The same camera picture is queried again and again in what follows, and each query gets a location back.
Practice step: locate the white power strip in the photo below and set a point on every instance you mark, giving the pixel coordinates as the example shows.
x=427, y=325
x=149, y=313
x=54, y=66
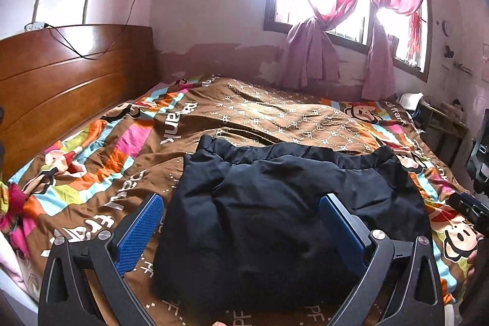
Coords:
x=36, y=26

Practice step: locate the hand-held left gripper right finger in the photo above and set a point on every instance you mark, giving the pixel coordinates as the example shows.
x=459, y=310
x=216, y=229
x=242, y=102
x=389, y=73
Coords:
x=344, y=230

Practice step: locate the black chair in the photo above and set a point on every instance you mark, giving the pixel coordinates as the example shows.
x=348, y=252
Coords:
x=479, y=165

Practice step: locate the colourful printed blanket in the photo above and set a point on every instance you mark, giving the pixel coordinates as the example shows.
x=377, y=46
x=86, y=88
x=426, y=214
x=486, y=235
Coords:
x=267, y=108

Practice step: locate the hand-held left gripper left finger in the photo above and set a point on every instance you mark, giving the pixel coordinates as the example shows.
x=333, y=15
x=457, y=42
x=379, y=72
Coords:
x=139, y=230

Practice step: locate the person's right forearm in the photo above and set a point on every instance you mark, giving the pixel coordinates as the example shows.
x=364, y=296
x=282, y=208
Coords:
x=477, y=299

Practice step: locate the person's right hand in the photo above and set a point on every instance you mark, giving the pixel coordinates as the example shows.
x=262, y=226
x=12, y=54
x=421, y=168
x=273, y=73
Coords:
x=473, y=263

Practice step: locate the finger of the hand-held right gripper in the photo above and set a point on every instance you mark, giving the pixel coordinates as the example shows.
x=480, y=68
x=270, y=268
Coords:
x=466, y=209

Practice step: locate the wooden desk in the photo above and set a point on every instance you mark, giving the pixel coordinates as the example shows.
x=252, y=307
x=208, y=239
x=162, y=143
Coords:
x=443, y=123

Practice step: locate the pale pink pillow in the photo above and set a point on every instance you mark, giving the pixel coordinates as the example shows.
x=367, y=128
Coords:
x=15, y=268

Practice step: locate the pink cloth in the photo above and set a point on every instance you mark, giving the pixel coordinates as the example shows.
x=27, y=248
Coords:
x=13, y=207

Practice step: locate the white bag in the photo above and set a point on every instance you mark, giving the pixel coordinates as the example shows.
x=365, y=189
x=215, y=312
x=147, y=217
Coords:
x=410, y=100

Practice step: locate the wooden headboard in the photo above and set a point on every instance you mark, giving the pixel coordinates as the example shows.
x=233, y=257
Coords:
x=65, y=89

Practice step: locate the wall hook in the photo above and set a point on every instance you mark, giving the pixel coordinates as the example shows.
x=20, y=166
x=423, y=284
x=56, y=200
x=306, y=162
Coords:
x=449, y=51

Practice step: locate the black padded jacket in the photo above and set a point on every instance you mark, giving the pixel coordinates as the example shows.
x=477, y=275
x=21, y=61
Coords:
x=282, y=219

